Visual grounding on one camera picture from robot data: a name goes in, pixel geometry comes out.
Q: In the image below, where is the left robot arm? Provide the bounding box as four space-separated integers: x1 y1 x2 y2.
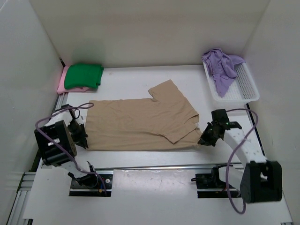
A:
34 103 99 188

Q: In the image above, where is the green t shirt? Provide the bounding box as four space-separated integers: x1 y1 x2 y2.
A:
64 63 104 90

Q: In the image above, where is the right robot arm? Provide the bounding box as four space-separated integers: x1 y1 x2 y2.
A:
198 122 282 203

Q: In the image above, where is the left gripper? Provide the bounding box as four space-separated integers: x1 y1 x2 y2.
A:
67 120 88 149

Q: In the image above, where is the folded pink t shirt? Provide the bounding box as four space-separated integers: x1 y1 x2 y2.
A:
57 66 89 95

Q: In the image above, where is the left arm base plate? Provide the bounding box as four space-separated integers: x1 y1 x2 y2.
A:
68 173 113 197

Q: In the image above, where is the aluminium frame rail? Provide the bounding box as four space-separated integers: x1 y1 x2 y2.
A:
7 85 68 225

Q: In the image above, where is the beige t shirt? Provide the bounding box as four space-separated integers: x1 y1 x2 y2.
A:
85 80 202 151

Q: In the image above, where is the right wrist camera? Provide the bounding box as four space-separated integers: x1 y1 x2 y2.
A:
211 109 242 130

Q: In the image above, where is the white plastic basket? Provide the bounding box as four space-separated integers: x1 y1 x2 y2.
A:
203 62 260 105

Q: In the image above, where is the purple t shirt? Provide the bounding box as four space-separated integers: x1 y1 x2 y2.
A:
202 48 245 97

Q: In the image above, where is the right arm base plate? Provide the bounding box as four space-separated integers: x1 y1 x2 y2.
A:
191 173 228 199

